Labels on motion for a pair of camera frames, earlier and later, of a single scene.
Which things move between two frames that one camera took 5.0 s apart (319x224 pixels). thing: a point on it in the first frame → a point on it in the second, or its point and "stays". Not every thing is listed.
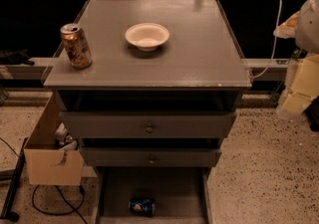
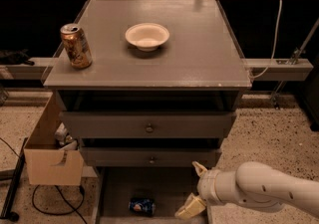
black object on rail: x=15 y=57 stays
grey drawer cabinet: x=163 y=86 stays
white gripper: x=309 y=29 → x=206 y=185
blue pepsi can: x=144 y=207 stays
